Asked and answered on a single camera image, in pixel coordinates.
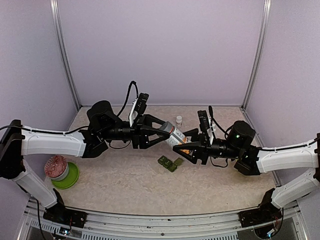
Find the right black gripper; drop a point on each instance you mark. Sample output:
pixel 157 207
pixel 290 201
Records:
pixel 202 148

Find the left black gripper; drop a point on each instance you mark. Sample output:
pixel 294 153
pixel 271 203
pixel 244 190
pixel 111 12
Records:
pixel 139 131

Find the orange pill bottle grey cap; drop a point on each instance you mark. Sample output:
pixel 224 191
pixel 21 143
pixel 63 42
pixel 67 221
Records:
pixel 176 137

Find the green weekly pill organizer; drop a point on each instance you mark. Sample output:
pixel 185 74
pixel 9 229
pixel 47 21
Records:
pixel 169 164

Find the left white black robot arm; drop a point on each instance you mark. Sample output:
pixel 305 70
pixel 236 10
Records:
pixel 19 141

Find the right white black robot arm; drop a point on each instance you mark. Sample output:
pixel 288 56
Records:
pixel 303 155

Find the small white pill bottle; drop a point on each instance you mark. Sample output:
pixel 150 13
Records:
pixel 179 121

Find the green plate left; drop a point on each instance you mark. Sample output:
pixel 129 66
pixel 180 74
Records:
pixel 70 179

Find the red patterned round tin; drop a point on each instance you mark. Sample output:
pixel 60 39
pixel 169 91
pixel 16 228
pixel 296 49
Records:
pixel 56 168

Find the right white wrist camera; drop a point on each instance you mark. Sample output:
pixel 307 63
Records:
pixel 206 127

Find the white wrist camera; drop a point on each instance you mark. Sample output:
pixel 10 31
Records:
pixel 138 108
pixel 206 127

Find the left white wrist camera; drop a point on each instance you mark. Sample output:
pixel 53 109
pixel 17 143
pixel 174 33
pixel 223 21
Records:
pixel 138 108

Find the front aluminium rail base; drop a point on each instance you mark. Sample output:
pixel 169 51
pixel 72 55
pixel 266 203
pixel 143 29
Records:
pixel 115 226

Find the right aluminium frame post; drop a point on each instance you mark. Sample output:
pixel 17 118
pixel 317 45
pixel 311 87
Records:
pixel 258 53

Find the aluminium frame post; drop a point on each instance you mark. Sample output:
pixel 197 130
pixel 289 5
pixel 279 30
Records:
pixel 54 5
pixel 258 53

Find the left aluminium frame post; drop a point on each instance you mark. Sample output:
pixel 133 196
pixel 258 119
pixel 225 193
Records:
pixel 54 5

